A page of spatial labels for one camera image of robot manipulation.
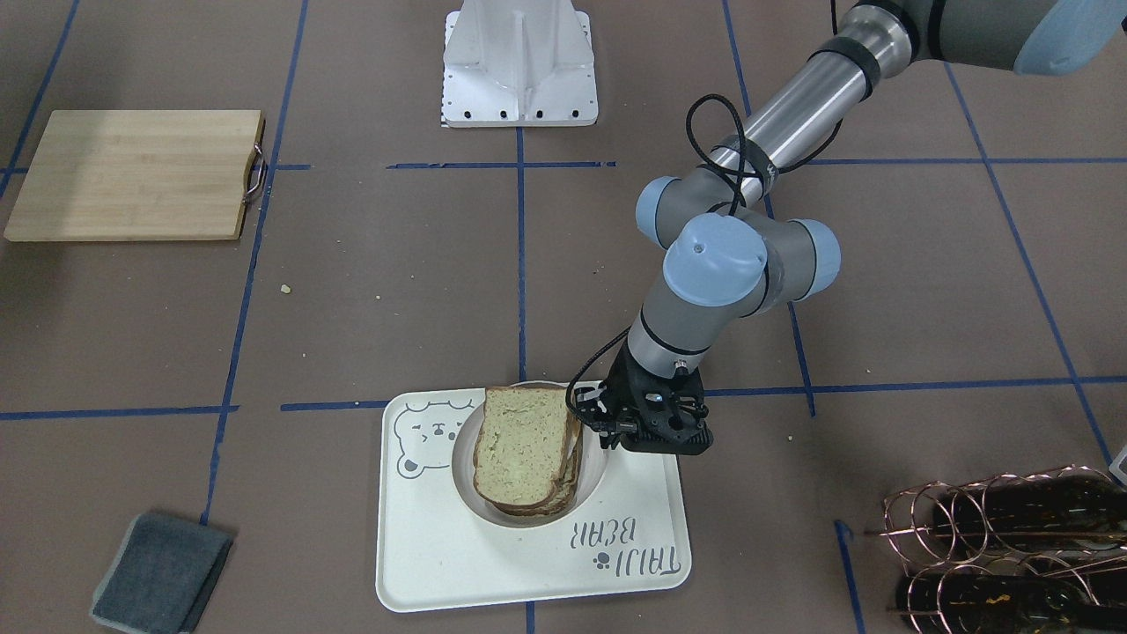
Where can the cream bear serving tray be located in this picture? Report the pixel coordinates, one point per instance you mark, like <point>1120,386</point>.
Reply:
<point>630,536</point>

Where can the bread slice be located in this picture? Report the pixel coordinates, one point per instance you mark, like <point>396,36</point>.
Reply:
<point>565,489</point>
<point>520,450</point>

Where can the wooden cutting board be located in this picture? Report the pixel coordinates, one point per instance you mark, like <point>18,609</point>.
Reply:
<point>140,176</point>

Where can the copper wire bottle rack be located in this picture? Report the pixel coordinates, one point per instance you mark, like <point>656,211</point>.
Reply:
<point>1035,553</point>

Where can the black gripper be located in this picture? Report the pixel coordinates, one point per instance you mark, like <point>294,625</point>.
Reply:
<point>619,385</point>

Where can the dark green wine bottle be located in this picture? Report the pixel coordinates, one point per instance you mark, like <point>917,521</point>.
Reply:
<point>1080,511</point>

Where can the grey folded cloth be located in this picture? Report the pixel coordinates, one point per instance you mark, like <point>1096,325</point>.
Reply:
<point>162,577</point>

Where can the white round plate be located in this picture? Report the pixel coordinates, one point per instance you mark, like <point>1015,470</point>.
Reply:
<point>593,465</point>

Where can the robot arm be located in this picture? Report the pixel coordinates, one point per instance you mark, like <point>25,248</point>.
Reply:
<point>724,260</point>

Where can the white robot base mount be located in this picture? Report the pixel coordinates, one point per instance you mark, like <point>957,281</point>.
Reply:
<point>518,63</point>

